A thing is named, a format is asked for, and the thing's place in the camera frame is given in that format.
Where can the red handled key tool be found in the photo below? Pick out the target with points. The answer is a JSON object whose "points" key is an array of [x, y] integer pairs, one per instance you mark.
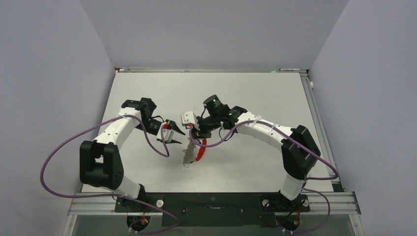
{"points": [[190, 153]]}

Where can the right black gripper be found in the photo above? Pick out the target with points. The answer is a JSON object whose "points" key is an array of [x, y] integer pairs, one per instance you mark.
{"points": [[200, 132]]}

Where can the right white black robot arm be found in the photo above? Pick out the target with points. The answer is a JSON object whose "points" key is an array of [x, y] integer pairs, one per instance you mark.
{"points": [[298, 148]]}

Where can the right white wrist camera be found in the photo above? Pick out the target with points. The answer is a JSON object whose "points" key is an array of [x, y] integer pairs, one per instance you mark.
{"points": [[189, 118]]}

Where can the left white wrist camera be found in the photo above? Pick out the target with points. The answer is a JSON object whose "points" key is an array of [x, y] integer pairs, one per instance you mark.
{"points": [[164, 134]]}

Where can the aluminium front frame rail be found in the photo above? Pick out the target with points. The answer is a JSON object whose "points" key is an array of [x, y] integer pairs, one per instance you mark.
{"points": [[340, 203]]}

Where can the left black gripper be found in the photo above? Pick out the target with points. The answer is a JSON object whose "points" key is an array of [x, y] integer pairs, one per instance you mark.
{"points": [[172, 126]]}

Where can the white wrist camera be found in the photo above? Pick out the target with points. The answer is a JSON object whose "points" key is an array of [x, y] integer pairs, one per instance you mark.
{"points": [[164, 134], [189, 118]]}

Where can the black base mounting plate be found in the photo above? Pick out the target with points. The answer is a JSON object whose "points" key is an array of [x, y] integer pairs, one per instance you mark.
{"points": [[216, 209]]}

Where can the marker pen on back rail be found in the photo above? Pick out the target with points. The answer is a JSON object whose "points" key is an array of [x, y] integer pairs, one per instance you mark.
{"points": [[289, 70]]}

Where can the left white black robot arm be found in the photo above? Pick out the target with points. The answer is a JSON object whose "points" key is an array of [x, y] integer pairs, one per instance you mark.
{"points": [[100, 161]]}

